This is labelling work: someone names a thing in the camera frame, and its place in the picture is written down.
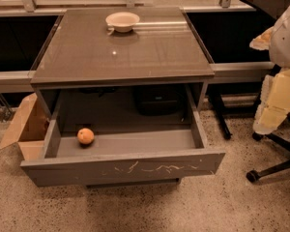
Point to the brown cardboard box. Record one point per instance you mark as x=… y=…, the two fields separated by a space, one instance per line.
x=27 y=129

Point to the grey cabinet with glass top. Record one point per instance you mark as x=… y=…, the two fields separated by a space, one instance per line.
x=85 y=52

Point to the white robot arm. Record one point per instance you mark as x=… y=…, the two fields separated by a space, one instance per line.
x=279 y=50

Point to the orange fruit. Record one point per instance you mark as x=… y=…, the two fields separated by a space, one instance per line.
x=85 y=136

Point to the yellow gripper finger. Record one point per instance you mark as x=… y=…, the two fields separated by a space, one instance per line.
x=262 y=42
x=275 y=103

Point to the white ceramic bowl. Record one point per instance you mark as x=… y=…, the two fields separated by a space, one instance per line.
x=122 y=22

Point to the dark side table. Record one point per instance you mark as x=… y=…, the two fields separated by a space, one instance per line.
x=274 y=8

